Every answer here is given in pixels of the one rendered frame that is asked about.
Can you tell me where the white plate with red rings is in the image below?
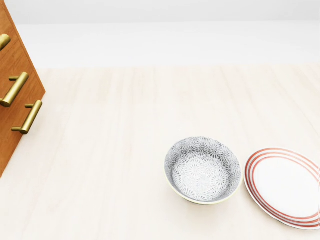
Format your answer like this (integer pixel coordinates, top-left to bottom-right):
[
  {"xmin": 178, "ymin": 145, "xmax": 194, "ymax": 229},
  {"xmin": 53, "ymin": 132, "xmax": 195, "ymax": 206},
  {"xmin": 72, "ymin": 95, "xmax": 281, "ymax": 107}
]
[{"xmin": 243, "ymin": 147, "xmax": 320, "ymax": 230}]

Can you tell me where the brass drawer handle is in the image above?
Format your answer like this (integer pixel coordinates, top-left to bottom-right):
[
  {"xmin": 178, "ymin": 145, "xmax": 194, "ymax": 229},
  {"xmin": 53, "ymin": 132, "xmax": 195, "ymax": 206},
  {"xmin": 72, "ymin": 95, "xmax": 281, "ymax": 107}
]
[
  {"xmin": 0, "ymin": 71, "xmax": 30, "ymax": 108},
  {"xmin": 0, "ymin": 33, "xmax": 11, "ymax": 52},
  {"xmin": 11, "ymin": 99, "xmax": 43, "ymax": 135}
]

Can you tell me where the grey floral patterned bowl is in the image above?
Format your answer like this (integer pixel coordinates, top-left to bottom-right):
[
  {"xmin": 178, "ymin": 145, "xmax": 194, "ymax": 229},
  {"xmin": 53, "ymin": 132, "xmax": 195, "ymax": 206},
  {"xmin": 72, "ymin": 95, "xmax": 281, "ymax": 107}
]
[{"xmin": 163, "ymin": 136, "xmax": 244, "ymax": 206}]

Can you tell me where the wooden drawer with brass handle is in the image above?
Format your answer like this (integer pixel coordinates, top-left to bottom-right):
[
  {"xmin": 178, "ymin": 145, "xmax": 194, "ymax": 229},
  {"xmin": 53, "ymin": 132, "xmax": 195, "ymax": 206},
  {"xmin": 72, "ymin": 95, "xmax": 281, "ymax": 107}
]
[
  {"xmin": 0, "ymin": 0, "xmax": 19, "ymax": 65},
  {"xmin": 0, "ymin": 63, "xmax": 46, "ymax": 177},
  {"xmin": 0, "ymin": 31, "xmax": 33, "ymax": 118}
]

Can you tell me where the wooden cabinet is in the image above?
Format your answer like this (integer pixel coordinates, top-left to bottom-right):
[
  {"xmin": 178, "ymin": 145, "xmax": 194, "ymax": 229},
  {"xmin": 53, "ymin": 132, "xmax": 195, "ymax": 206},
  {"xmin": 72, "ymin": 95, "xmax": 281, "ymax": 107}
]
[{"xmin": 0, "ymin": 0, "xmax": 47, "ymax": 179}]

